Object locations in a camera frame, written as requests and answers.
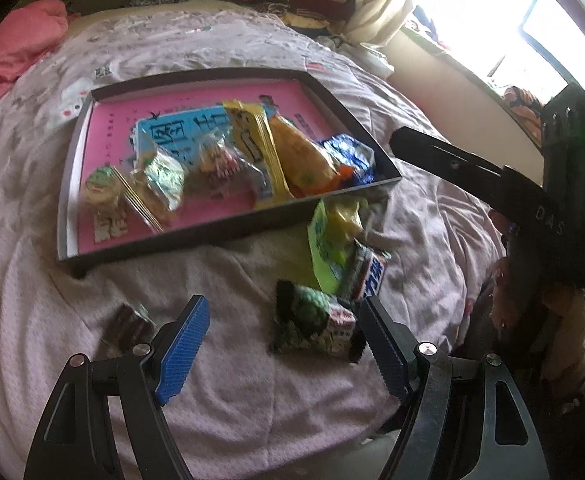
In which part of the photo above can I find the window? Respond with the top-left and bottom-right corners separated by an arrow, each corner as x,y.
412,0 -> 585,111

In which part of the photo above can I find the red snack packet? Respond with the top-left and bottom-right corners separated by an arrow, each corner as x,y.
197,132 -> 246,201

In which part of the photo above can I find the orange striped cloth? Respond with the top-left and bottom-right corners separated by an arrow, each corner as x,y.
502,86 -> 544,122

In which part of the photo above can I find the orange edged cake packet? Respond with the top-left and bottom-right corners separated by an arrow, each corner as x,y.
270,115 -> 355,198

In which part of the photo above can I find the clear cracker packet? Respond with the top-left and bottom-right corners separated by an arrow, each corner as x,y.
115,147 -> 186,233

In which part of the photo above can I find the person's right hand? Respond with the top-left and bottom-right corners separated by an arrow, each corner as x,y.
489,209 -> 585,381

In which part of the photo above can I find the pink blanket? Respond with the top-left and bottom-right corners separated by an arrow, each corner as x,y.
0,0 -> 70,126

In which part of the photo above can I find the floral lilac quilt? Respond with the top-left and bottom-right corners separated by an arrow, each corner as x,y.
0,0 -> 503,480

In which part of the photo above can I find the light green snack packet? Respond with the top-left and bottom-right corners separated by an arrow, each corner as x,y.
306,199 -> 368,296

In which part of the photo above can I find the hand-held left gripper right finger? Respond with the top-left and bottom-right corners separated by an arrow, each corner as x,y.
358,296 -> 550,480

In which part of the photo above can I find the blue snack packet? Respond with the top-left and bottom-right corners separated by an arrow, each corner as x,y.
322,134 -> 377,186

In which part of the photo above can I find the dark green snack packet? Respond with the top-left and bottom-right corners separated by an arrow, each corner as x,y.
270,280 -> 368,363

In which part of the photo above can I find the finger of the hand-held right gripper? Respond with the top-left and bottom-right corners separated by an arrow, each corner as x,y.
389,126 -> 510,211

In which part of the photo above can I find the colourful clothes heap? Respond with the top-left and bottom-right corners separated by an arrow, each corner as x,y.
407,5 -> 453,52

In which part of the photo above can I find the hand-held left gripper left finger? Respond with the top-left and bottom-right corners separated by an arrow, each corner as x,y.
22,294 -> 212,480

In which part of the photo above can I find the dark shallow tray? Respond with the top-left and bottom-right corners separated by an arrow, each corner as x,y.
56,66 -> 403,278

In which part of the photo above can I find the small brown snack packet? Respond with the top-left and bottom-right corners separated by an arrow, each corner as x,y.
100,302 -> 156,358

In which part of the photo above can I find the dark wrapped chocolate bar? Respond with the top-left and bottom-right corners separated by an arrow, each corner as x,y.
339,242 -> 393,301

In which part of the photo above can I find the yellow snack packet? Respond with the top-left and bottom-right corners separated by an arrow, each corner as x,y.
222,100 -> 298,211

